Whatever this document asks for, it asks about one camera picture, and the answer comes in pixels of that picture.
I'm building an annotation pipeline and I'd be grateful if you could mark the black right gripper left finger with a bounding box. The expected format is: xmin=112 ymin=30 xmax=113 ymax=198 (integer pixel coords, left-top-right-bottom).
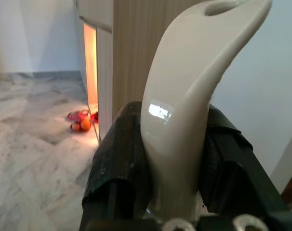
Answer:
xmin=82 ymin=101 xmax=153 ymax=231

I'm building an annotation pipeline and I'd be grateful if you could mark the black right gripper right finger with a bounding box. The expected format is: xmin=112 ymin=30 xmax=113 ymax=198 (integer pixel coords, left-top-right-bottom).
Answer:
xmin=200 ymin=103 xmax=290 ymax=217

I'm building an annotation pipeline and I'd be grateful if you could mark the beige long-handled dustpan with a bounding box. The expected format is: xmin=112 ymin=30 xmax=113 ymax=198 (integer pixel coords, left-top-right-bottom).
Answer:
xmin=140 ymin=0 xmax=273 ymax=222

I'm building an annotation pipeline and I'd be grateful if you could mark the beige fluted cabinet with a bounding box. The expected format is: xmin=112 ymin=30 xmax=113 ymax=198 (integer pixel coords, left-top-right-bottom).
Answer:
xmin=76 ymin=0 xmax=192 ymax=142

